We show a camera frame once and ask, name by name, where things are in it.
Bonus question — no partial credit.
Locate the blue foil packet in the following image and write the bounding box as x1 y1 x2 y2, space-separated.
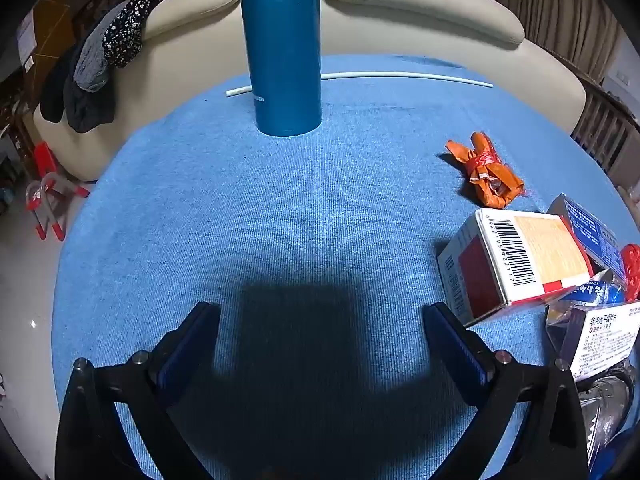
547 269 628 321

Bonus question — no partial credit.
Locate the wooden slatted furniture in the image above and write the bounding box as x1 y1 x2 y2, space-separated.
570 77 640 186

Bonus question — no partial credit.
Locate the grey cloth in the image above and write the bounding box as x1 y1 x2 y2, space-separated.
73 35 111 93

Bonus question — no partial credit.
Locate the white and red carton box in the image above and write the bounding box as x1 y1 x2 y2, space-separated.
437 210 596 328

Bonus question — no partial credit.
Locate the red wrapper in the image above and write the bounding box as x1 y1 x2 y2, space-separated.
621 244 640 303

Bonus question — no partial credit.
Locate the brown cardboard box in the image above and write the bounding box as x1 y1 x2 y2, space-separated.
15 0 76 71

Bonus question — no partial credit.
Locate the white medicine box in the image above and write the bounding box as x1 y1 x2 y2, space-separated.
562 302 640 385

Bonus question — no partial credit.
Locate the thin white plastic rod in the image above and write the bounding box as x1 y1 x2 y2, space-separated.
226 72 493 97

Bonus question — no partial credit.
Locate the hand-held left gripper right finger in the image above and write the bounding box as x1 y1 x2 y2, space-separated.
422 302 591 480

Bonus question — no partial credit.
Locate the tall teal metal bottle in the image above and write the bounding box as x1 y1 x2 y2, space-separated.
237 0 322 137

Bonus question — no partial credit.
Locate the beige curtain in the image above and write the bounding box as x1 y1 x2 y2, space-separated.
480 0 626 76

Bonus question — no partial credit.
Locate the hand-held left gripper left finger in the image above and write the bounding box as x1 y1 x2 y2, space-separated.
54 301 222 480

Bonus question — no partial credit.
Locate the beige leather sofa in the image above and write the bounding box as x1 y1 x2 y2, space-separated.
32 0 587 183

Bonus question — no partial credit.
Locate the black floral cloth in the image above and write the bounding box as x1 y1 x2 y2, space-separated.
102 0 241 68

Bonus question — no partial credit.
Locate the blue carton box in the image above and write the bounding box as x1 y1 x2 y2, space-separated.
546 193 631 281

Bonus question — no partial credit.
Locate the orange wrapper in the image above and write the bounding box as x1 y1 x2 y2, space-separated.
446 131 526 209

